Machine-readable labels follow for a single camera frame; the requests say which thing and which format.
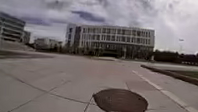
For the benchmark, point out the large curved glass-fronted building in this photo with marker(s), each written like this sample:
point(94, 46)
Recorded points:
point(114, 39)

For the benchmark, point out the grey concrete slab pavement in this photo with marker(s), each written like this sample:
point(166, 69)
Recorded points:
point(58, 79)

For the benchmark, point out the round dark manhole cover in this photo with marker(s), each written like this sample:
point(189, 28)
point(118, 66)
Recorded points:
point(120, 102)

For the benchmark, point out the low pale distant building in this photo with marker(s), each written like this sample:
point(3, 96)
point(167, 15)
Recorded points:
point(47, 43)

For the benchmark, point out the dark kerb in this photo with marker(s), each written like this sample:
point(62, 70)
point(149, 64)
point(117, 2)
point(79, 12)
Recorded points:
point(176, 75)

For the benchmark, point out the thin distant lamp pole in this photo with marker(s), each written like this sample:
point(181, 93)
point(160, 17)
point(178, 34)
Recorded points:
point(181, 46)

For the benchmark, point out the dark glass office building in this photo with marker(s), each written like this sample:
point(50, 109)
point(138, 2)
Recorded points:
point(5, 27)

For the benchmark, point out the grey sloped wall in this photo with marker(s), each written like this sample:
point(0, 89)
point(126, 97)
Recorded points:
point(7, 44)

